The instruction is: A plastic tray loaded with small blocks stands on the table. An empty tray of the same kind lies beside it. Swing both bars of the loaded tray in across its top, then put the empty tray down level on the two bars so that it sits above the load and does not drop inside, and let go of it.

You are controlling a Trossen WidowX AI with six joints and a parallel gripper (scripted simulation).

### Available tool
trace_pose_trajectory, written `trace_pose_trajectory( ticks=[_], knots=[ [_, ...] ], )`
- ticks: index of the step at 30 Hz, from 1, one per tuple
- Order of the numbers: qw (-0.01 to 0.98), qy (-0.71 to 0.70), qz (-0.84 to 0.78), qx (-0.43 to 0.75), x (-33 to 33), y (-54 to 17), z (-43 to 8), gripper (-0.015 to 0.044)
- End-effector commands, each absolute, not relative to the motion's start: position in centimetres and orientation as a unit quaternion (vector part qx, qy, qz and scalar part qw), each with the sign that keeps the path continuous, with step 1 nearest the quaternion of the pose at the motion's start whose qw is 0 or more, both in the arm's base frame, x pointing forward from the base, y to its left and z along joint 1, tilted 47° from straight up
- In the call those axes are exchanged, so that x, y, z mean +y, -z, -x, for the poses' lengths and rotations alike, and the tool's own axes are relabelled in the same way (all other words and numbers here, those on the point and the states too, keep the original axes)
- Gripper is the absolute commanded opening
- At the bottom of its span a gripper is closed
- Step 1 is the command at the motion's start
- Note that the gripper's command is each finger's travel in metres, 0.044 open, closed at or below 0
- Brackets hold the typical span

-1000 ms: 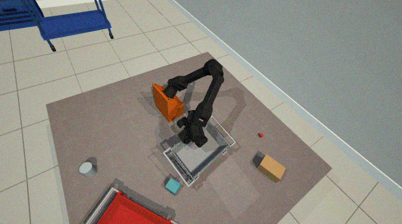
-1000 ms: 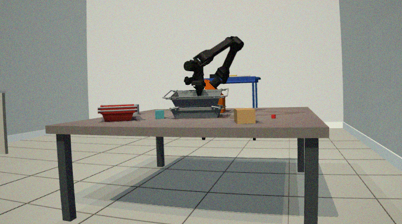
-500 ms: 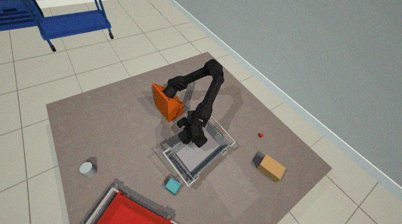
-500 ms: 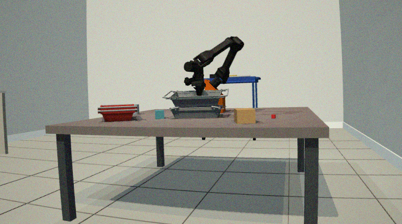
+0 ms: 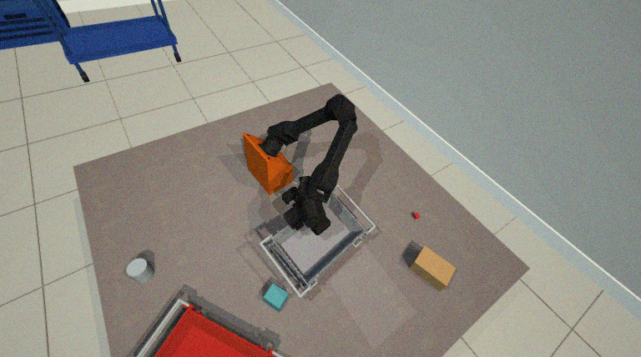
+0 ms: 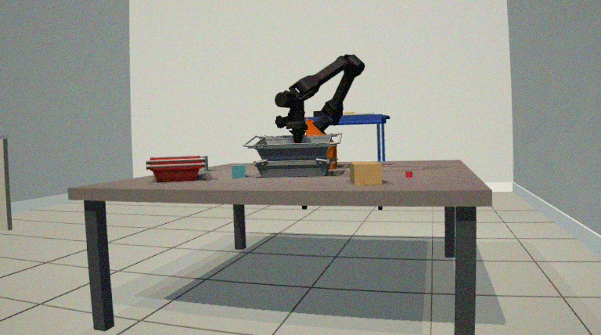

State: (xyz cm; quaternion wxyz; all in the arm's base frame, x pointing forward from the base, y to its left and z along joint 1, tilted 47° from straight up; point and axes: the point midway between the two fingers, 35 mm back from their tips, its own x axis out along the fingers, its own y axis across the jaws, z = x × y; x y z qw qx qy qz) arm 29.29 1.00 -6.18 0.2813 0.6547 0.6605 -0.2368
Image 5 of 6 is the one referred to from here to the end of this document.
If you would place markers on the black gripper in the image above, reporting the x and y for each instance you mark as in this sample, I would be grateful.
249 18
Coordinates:
292 194

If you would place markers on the grey cylinder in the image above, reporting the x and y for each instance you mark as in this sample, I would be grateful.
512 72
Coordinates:
140 270

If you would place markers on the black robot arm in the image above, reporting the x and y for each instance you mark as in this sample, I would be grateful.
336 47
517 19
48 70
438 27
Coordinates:
326 174

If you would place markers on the small teal block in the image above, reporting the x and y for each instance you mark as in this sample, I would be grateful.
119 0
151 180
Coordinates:
275 297

